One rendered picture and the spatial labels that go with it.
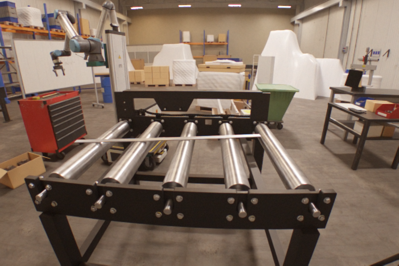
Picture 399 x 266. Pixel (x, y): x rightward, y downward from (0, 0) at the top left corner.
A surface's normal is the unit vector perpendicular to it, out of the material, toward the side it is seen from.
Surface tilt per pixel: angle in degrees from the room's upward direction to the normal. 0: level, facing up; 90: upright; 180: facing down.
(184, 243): 0
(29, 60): 90
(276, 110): 101
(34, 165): 90
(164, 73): 90
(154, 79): 90
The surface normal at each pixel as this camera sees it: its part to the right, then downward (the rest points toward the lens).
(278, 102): -0.20, 0.47
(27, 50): 0.89, 0.14
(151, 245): 0.00, -0.95
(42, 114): -0.06, 0.30
